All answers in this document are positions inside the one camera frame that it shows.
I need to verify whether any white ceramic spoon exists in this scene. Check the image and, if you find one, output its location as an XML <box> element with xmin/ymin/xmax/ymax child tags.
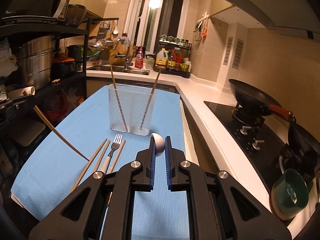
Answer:
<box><xmin>151</xmin><ymin>133</ymin><xmax>165</xmax><ymax>157</ymax></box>

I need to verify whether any wooden chopstick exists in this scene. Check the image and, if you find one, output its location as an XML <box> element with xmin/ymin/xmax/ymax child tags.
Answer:
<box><xmin>70</xmin><ymin>139</ymin><xmax>107</xmax><ymax>192</ymax></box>
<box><xmin>107</xmin><ymin>139</ymin><xmax>126</xmax><ymax>205</ymax></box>
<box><xmin>33</xmin><ymin>105</ymin><xmax>89</xmax><ymax>161</ymax></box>
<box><xmin>93</xmin><ymin>140</ymin><xmax>110</xmax><ymax>172</ymax></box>

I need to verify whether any wooden chopstick beside fork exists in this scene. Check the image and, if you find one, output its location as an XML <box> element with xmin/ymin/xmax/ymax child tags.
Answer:
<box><xmin>107</xmin><ymin>139</ymin><xmax>126</xmax><ymax>205</ymax></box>

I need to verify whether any stainless steel pot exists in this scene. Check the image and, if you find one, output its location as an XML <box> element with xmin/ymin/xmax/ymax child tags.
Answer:
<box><xmin>17</xmin><ymin>35</ymin><xmax>55</xmax><ymax>90</ymax></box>

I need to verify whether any clear plastic utensil holder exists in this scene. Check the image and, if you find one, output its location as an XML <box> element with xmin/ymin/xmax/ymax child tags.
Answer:
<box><xmin>108</xmin><ymin>84</ymin><xmax>156</xmax><ymax>136</ymax></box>

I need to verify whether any chopstick in holder right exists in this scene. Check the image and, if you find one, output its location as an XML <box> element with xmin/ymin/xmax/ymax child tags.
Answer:
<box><xmin>140</xmin><ymin>69</ymin><xmax>162</xmax><ymax>130</ymax></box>

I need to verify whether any chopstick in holder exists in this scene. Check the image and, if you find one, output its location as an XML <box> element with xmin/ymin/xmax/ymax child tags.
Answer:
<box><xmin>140</xmin><ymin>69</ymin><xmax>162</xmax><ymax>130</ymax></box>
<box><xmin>110</xmin><ymin>63</ymin><xmax>128</xmax><ymax>132</ymax></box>

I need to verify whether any chopstick in holder left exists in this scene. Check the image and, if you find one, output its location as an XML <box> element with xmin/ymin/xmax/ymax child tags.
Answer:
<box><xmin>110</xmin><ymin>63</ymin><xmax>128</xmax><ymax>132</ymax></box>

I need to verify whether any black metal shelf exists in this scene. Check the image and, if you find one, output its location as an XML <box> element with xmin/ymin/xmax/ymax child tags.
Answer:
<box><xmin>1</xmin><ymin>22</ymin><xmax>89</xmax><ymax>108</ymax></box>

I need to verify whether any blue table mat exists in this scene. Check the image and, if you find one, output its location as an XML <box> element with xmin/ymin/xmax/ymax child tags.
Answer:
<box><xmin>11</xmin><ymin>87</ymin><xmax>189</xmax><ymax>239</ymax></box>

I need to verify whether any black gas stove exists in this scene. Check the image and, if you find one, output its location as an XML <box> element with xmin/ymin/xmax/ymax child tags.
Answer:
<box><xmin>204</xmin><ymin>101</ymin><xmax>293</xmax><ymax>192</ymax></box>

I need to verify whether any stainless steel sink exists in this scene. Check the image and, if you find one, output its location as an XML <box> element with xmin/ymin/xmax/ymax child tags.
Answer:
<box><xmin>87</xmin><ymin>65</ymin><xmax>150</xmax><ymax>75</ymax></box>

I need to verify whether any chrome sink faucet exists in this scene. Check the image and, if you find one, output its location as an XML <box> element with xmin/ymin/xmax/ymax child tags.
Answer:
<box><xmin>113</xmin><ymin>36</ymin><xmax>133</xmax><ymax>70</ymax></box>

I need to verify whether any red dish soap bottle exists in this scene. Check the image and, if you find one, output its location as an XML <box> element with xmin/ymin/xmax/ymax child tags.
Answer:
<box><xmin>135</xmin><ymin>47</ymin><xmax>144</xmax><ymax>69</ymax></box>

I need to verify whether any glass jar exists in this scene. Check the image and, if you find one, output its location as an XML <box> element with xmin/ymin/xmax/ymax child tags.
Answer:
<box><xmin>145</xmin><ymin>54</ymin><xmax>155</xmax><ymax>69</ymax></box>

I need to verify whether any yellow oil bottle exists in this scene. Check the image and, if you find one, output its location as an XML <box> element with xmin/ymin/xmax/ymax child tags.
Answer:
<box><xmin>155</xmin><ymin>48</ymin><xmax>168</xmax><ymax>69</ymax></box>

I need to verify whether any green mug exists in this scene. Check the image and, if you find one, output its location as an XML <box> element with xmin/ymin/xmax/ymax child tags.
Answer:
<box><xmin>271</xmin><ymin>169</ymin><xmax>309</xmax><ymax>220</ymax></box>

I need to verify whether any wooden cutting board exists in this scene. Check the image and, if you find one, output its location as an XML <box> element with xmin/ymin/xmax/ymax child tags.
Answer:
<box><xmin>109</xmin><ymin>42</ymin><xmax>133</xmax><ymax>66</ymax></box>

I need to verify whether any black condiment rack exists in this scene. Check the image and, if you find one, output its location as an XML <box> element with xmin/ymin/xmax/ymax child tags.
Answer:
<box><xmin>153</xmin><ymin>35</ymin><xmax>191</xmax><ymax>79</ymax></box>

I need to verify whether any hanging utensil rack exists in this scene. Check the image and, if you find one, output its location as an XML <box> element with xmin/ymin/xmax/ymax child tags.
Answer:
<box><xmin>193</xmin><ymin>15</ymin><xmax>210</xmax><ymax>41</ymax></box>

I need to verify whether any range hood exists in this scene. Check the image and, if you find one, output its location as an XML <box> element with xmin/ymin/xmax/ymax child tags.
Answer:
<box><xmin>225</xmin><ymin>0</ymin><xmax>319</xmax><ymax>43</ymax></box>

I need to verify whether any white handled fork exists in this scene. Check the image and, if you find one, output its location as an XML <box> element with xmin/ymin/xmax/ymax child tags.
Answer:
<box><xmin>99</xmin><ymin>133</ymin><xmax>123</xmax><ymax>174</ymax></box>

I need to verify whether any black wok wooden handle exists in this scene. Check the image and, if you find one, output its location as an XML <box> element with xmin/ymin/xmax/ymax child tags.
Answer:
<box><xmin>228</xmin><ymin>79</ymin><xmax>296</xmax><ymax>122</ymax></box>

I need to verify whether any window with white frame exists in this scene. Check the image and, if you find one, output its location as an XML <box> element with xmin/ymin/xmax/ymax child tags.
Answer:
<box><xmin>124</xmin><ymin>0</ymin><xmax>190</xmax><ymax>54</ymax></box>

